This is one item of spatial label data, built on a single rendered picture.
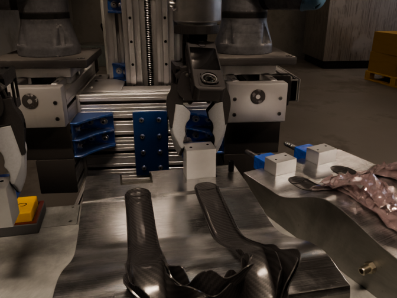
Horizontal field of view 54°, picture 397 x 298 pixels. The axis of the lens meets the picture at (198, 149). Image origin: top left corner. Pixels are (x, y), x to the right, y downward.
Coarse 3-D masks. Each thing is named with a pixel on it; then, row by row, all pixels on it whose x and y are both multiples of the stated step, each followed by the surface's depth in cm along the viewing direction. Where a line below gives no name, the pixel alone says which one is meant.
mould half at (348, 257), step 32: (352, 160) 81; (256, 192) 72; (288, 192) 67; (320, 192) 62; (288, 224) 66; (320, 224) 59; (352, 224) 53; (384, 224) 53; (352, 256) 54; (384, 256) 49; (384, 288) 50
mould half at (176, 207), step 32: (96, 192) 60; (160, 192) 60; (192, 192) 60; (224, 192) 61; (96, 224) 53; (160, 224) 53; (192, 224) 53; (256, 224) 53; (96, 256) 45; (192, 256) 40; (224, 256) 39; (320, 256) 38; (64, 288) 34; (96, 288) 34; (320, 288) 34
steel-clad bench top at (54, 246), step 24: (48, 216) 71; (72, 216) 71; (0, 240) 64; (24, 240) 64; (48, 240) 64; (72, 240) 64; (0, 264) 58; (24, 264) 58; (48, 264) 58; (0, 288) 53; (24, 288) 53; (48, 288) 53; (360, 288) 53
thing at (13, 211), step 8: (0, 176) 53; (8, 176) 53; (0, 184) 47; (8, 184) 48; (0, 192) 46; (8, 192) 47; (16, 192) 52; (0, 200) 47; (8, 200) 47; (16, 200) 50; (0, 208) 47; (8, 208) 47; (16, 208) 50; (0, 216) 48; (8, 216) 48; (16, 216) 50; (0, 224) 48; (8, 224) 48
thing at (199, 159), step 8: (184, 144) 65; (192, 144) 65; (200, 144) 65; (208, 144) 66; (184, 152) 64; (192, 152) 63; (200, 152) 63; (208, 152) 63; (184, 160) 65; (192, 160) 63; (200, 160) 64; (208, 160) 64; (184, 168) 66; (192, 168) 64; (200, 168) 64; (208, 168) 64; (192, 176) 64; (200, 176) 65; (208, 176) 65
